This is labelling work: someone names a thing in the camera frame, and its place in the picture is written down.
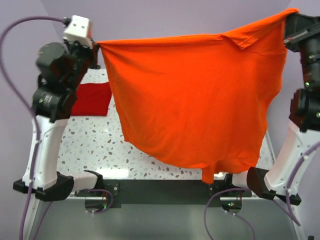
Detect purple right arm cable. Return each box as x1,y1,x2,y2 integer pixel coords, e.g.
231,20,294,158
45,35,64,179
273,141,320,227

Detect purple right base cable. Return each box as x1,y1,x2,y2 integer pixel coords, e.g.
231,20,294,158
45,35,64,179
203,187,258,240

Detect aluminium right rail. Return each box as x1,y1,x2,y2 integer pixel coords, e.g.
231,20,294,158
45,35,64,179
266,130,277,165

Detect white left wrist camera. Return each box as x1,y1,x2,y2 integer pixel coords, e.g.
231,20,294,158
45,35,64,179
63,15,93,49

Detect orange t shirt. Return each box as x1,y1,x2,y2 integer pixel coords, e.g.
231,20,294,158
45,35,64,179
99,8,298,184

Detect folded red t shirt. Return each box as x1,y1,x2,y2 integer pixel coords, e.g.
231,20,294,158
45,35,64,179
71,82,112,117

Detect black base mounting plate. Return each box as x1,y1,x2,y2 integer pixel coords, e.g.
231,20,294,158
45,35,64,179
83,178,253,213

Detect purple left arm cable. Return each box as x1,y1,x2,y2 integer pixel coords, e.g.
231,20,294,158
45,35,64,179
0,16,68,240

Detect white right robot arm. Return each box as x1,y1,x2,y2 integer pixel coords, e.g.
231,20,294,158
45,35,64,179
222,13,320,206

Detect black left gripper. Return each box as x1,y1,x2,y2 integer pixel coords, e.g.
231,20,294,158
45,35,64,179
64,35,102,91

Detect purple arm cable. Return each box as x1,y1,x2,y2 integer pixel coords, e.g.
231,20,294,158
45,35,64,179
273,141,320,227
0,16,68,240

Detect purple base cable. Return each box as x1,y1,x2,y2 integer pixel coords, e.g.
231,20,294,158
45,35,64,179
203,187,258,240
84,189,115,215

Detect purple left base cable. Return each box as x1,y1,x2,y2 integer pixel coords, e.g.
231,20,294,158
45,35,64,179
84,189,115,215

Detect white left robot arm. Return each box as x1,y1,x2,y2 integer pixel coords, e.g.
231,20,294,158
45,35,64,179
13,40,104,202

